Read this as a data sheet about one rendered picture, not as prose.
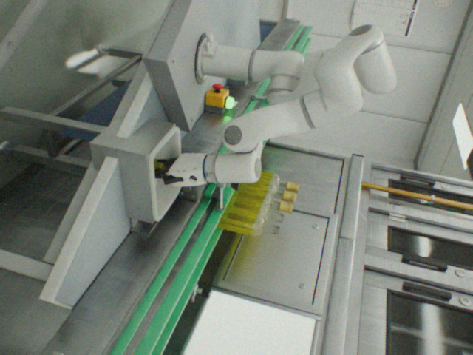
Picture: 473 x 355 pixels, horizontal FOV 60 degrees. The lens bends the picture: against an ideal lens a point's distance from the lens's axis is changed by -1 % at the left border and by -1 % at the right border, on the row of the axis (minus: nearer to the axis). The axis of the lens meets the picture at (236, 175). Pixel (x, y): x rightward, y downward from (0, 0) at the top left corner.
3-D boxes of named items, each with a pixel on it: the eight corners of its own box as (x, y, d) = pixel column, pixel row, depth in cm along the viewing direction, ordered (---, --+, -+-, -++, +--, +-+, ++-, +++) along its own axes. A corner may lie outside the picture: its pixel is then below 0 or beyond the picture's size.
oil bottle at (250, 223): (196, 223, 134) (261, 239, 129) (196, 209, 131) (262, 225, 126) (202, 212, 138) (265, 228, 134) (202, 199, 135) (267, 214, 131)
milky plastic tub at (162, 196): (128, 218, 113) (157, 225, 111) (118, 149, 100) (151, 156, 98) (156, 183, 127) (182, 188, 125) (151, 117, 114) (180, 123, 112)
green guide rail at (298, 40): (202, 177, 128) (228, 183, 126) (202, 174, 127) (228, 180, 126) (300, 26, 265) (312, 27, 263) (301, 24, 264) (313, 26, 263)
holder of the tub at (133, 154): (128, 231, 117) (154, 238, 115) (117, 149, 101) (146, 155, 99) (155, 196, 130) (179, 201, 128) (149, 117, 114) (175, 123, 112)
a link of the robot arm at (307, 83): (357, 55, 113) (347, 111, 111) (288, 66, 130) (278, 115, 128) (339, 39, 106) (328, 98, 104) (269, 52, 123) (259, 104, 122)
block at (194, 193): (177, 198, 130) (197, 203, 128) (175, 173, 124) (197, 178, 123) (181, 191, 132) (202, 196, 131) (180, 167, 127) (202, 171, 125)
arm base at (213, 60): (191, 49, 117) (245, 57, 114) (205, 21, 123) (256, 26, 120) (199, 88, 130) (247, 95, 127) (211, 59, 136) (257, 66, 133)
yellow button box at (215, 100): (204, 110, 158) (222, 114, 156) (204, 92, 153) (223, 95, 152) (210, 103, 163) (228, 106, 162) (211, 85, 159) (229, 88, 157)
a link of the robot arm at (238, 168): (254, 120, 100) (266, 125, 109) (214, 122, 104) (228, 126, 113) (254, 183, 100) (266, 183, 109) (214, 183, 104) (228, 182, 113)
